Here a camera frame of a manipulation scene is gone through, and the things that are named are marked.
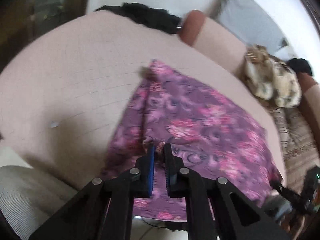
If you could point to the cream floral blanket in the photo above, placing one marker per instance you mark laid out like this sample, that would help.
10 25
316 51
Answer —
269 78

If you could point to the black garment on headboard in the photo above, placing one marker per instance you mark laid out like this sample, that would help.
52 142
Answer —
300 66

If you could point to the pink cylindrical bolster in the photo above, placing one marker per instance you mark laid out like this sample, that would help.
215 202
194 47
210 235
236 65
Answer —
213 41

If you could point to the striped floral quilt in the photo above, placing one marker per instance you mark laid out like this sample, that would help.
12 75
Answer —
297 143

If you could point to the black clothes pile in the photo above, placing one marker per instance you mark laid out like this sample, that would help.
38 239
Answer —
152 18

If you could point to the grey pillow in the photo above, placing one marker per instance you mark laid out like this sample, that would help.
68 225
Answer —
250 23

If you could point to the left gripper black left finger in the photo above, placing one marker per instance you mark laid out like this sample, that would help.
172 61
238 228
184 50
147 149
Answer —
103 208

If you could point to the pink padded headboard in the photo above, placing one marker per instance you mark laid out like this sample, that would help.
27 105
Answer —
310 101

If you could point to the wooden glass-panel door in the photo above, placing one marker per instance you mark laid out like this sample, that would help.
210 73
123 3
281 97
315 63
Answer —
23 21

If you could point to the pink quilted bed mattress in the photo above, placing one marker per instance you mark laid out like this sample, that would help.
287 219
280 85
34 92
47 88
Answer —
64 95

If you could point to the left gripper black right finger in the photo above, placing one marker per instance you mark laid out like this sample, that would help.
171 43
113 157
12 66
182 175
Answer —
216 209

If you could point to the purple floral long-sleeve shirt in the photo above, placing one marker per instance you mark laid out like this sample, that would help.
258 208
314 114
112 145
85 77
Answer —
214 137

